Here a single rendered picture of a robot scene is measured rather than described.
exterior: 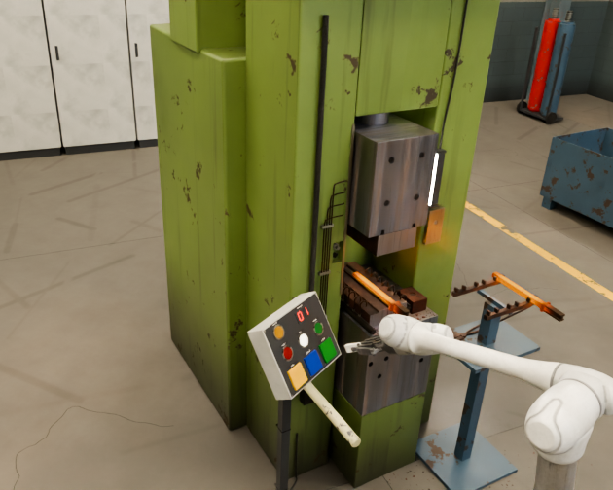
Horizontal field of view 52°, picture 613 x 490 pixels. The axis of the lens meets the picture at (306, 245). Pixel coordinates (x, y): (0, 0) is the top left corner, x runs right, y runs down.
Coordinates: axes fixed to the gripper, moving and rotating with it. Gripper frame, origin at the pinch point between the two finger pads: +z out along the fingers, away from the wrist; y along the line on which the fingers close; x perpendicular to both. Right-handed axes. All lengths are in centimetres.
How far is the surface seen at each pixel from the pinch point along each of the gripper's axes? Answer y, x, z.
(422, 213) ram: 55, 32, -15
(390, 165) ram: 38, 57, -20
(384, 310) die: 42.5, -3.3, 12.2
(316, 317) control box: 1.7, 13.6, 13.1
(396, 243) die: 44, 25, -5
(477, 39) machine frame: 88, 89, -48
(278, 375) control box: -26.9, 4.5, 14.5
